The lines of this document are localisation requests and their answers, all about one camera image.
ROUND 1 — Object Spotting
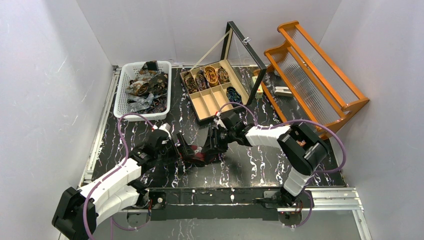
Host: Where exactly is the red patterned tie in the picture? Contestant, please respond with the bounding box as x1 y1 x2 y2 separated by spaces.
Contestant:
183 145 218 167

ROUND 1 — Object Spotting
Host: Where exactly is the blue green tie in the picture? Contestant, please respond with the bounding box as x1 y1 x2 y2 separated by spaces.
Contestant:
226 86 243 104

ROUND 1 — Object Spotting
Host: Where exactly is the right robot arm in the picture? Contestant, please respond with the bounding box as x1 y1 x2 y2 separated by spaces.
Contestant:
195 113 329 207

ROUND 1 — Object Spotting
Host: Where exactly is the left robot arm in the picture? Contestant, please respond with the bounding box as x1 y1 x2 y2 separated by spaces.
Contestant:
51 123 193 240

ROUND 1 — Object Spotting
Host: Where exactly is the pile of patterned ties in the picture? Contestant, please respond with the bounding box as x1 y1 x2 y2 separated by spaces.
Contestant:
125 60 168 114

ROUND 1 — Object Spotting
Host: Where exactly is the wooden tie storage box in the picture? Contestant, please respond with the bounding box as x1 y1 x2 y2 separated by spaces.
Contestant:
180 61 237 125

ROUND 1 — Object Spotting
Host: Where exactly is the small cream box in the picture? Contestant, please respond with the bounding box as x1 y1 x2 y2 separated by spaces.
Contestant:
251 76 264 100

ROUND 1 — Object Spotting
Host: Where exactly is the rolled purple patterned tie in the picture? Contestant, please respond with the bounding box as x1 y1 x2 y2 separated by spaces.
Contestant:
195 70 209 91

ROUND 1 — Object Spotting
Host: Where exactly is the rolled brown patterned tie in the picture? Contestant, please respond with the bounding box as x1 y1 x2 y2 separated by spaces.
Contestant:
216 66 230 85

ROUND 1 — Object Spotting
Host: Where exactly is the rolled dark striped tie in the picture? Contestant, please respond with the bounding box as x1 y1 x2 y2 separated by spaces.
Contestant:
183 71 198 94

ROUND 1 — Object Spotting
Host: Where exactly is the rolled orange tie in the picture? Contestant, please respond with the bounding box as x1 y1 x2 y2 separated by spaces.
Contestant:
203 66 220 87

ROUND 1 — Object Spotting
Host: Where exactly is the glass box lid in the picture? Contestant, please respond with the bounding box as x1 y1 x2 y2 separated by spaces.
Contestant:
220 21 267 105

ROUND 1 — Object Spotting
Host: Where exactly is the white stapler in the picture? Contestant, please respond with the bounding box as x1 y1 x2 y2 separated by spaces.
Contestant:
274 86 293 97

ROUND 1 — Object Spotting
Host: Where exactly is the orange wooden rack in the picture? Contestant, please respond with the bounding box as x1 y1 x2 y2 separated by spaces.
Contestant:
264 21 370 132

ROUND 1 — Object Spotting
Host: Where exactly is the white plastic basket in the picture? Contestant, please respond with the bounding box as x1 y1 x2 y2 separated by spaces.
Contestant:
113 60 172 122

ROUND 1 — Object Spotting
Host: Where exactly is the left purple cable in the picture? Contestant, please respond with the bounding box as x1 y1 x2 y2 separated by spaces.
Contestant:
82 113 157 240

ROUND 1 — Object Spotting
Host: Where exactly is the purple cable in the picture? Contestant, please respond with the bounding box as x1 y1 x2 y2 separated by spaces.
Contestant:
82 113 157 240
216 101 348 229

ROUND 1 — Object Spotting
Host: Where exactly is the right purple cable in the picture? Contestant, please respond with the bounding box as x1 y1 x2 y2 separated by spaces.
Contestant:
216 101 348 229

